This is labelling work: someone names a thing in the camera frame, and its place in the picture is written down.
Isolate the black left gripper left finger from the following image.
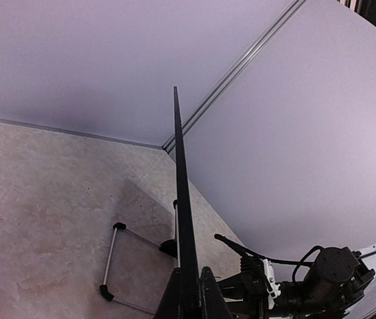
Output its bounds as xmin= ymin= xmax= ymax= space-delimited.
xmin=153 ymin=268 xmax=182 ymax=319

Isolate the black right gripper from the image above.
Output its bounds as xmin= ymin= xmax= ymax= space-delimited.
xmin=218 ymin=257 xmax=274 ymax=318

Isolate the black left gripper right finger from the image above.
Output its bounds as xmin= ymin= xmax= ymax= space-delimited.
xmin=200 ymin=266 xmax=231 ymax=319

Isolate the black framed whiteboard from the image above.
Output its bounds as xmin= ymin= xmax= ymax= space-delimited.
xmin=173 ymin=86 xmax=202 ymax=318

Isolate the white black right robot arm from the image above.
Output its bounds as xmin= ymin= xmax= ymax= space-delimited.
xmin=215 ymin=234 xmax=376 ymax=318

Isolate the back aluminium base rail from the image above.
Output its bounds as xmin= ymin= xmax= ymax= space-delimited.
xmin=0 ymin=118 xmax=163 ymax=150

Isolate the right aluminium frame post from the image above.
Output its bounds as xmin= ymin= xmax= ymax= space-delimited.
xmin=181 ymin=0 xmax=307 ymax=136

